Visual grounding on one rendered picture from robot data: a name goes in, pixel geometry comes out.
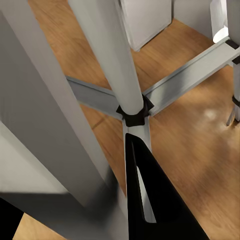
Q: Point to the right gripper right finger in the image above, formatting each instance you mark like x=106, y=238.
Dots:
x=174, y=219

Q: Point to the bookcase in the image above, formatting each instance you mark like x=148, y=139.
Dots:
x=144, y=19

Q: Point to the camera tripod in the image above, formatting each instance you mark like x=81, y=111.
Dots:
x=51, y=164

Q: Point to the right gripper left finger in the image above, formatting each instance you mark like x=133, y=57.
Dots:
x=10, y=218

